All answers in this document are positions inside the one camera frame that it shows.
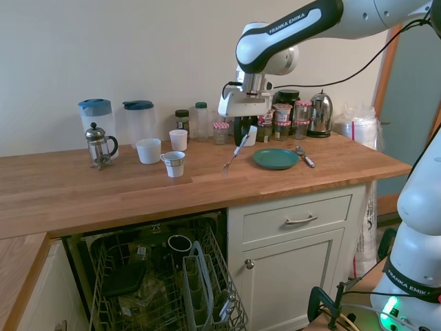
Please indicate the grey cutlery basket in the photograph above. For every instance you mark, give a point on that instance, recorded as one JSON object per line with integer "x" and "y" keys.
{"x": 198, "y": 282}

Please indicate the clear jug blue lid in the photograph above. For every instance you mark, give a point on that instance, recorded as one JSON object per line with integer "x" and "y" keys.
{"x": 94, "y": 113}
{"x": 139, "y": 120}

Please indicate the metal door knob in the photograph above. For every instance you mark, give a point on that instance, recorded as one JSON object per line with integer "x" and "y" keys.
{"x": 249, "y": 263}

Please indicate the white drawer front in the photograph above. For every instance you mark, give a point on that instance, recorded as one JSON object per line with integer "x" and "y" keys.
{"x": 268, "y": 220}

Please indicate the glass French press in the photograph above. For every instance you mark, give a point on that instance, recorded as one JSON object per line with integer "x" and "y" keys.
{"x": 100, "y": 145}

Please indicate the black mug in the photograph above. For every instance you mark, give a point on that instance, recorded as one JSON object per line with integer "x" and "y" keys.
{"x": 179, "y": 243}

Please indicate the dark labelled jar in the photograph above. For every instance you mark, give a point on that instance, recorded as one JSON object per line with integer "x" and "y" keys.
{"x": 265, "y": 134}

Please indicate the green clamp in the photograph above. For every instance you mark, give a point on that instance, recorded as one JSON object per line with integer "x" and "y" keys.
{"x": 383, "y": 241}
{"x": 317, "y": 296}

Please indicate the spice jar dark lid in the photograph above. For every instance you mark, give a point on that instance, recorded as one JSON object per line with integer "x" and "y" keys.
{"x": 182, "y": 120}

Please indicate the small white cup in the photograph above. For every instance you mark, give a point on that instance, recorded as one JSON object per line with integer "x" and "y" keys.
{"x": 178, "y": 139}

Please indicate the green plate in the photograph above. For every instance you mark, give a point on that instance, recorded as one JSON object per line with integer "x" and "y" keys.
{"x": 275, "y": 159}

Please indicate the patterned white cup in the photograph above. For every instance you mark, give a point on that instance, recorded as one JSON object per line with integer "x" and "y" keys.
{"x": 174, "y": 165}

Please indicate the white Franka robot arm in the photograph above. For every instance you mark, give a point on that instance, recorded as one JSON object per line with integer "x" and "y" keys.
{"x": 275, "y": 45}

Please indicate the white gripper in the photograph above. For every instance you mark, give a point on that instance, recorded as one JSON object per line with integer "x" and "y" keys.
{"x": 244, "y": 105}

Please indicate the white panelled cabinet door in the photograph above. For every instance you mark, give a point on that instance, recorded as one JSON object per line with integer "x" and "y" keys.
{"x": 293, "y": 276}

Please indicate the steel electric kettle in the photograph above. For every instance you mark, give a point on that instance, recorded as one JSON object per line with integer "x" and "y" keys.
{"x": 320, "y": 113}

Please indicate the clear bottle green lid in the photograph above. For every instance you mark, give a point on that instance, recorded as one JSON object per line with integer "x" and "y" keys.
{"x": 202, "y": 120}

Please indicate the black square lid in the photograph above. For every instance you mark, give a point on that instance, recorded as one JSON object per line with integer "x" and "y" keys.
{"x": 124, "y": 281}

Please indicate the white yoghurt pot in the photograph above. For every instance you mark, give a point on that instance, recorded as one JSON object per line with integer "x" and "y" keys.
{"x": 282, "y": 113}

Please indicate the white plain cabinet front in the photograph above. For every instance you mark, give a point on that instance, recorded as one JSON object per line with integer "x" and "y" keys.
{"x": 48, "y": 293}

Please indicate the large white mug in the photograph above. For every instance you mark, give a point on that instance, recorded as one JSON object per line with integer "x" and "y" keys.
{"x": 148, "y": 151}

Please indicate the red white printed carton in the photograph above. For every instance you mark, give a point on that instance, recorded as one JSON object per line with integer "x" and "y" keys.
{"x": 266, "y": 119}

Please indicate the jar red checked lid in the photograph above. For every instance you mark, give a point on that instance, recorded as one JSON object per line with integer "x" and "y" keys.
{"x": 301, "y": 130}
{"x": 282, "y": 131}
{"x": 220, "y": 132}
{"x": 302, "y": 110}

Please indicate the dishwasher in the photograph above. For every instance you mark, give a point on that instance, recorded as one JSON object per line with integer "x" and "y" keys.
{"x": 79, "y": 255}

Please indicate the clear glass container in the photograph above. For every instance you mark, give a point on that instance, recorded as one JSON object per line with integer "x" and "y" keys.
{"x": 141, "y": 300}

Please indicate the bagged stack of plastic cups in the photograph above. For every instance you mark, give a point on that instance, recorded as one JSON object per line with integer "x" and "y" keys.
{"x": 358, "y": 129}

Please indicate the black jar black lid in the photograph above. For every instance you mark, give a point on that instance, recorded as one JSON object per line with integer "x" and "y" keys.
{"x": 288, "y": 96}

